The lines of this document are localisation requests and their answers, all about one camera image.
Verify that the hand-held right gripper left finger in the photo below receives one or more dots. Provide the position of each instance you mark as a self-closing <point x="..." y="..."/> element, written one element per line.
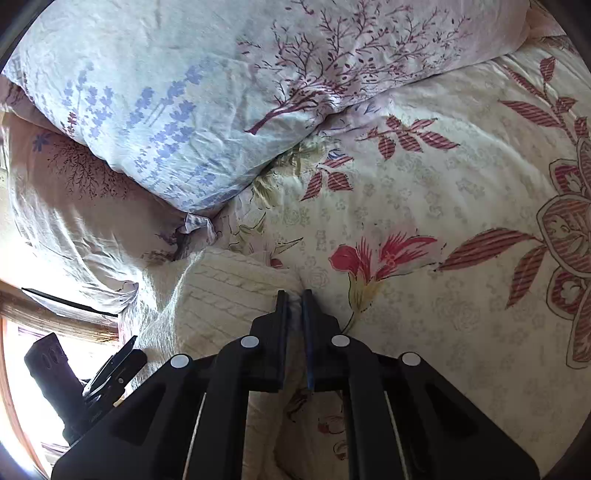
<point x="281" y="332"/>

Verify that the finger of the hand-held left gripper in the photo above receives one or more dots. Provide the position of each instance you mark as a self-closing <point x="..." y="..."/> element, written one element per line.
<point x="122" y="371"/>
<point x="121" y="351"/>

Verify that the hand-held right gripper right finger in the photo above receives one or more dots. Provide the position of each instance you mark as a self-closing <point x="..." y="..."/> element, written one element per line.
<point x="308" y="332"/>

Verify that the pink floral pillow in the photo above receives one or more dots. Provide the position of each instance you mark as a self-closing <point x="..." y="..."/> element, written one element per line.
<point x="83" y="221"/>

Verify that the floral bed sheet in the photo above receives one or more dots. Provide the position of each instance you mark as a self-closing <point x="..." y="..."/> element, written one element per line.
<point x="438" y="221"/>

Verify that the white pillow with blue flowers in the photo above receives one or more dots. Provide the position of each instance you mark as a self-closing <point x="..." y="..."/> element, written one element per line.
<point x="207" y="92"/>

